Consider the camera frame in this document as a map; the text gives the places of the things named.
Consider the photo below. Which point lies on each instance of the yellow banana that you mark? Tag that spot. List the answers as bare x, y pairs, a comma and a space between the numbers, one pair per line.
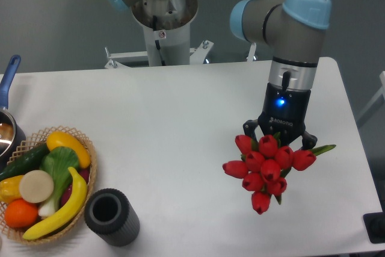
64, 214

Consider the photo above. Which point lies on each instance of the yellow bell pepper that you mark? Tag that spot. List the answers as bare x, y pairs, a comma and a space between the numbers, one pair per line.
10, 189

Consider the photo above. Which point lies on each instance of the dark grey ribbed vase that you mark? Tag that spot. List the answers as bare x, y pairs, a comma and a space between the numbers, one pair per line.
109, 214

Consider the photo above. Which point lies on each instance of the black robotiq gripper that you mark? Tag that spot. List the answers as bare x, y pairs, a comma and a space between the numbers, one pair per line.
283, 112

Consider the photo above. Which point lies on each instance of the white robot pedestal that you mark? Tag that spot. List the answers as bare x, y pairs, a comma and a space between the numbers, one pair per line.
166, 29

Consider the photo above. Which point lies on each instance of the green bok choy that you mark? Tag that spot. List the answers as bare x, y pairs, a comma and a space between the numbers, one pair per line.
56, 164

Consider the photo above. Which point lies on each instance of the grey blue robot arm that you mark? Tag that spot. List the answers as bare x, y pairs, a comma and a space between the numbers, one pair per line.
295, 29

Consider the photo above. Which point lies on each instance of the yellow squash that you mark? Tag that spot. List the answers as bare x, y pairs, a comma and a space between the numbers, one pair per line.
63, 139

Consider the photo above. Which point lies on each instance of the orange fruit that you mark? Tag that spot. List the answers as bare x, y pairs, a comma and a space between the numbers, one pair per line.
20, 214

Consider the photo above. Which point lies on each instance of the purple red vegetable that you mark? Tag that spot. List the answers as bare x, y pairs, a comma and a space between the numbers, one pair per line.
85, 173

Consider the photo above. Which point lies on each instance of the beige round disc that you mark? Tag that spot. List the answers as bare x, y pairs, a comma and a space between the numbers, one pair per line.
36, 186

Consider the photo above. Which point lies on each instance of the red tulip bouquet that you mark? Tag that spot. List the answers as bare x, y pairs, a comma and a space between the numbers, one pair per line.
265, 164

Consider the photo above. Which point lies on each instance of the blue handled saucepan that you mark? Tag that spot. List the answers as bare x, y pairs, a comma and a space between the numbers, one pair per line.
11, 133

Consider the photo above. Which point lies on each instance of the black device at table edge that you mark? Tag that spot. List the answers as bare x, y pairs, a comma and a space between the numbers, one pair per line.
374, 224

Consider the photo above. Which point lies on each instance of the white furniture frame right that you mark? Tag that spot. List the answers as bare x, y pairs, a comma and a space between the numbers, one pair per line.
373, 105

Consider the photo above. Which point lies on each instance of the woven wicker basket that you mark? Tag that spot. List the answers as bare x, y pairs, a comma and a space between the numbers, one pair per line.
31, 142

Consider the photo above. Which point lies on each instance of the green cucumber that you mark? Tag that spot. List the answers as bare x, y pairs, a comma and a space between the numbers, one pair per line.
30, 160

